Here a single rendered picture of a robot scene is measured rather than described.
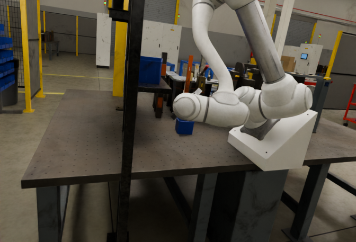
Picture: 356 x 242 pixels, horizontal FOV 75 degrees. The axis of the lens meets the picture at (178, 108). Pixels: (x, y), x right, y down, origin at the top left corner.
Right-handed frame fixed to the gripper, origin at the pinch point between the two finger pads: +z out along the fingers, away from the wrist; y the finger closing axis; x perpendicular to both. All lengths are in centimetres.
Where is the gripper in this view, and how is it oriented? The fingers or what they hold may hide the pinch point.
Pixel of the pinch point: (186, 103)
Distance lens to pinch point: 122.6
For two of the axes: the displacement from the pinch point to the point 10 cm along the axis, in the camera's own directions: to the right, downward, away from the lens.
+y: -7.0, 7.1, 0.6
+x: 7.2, 7.0, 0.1
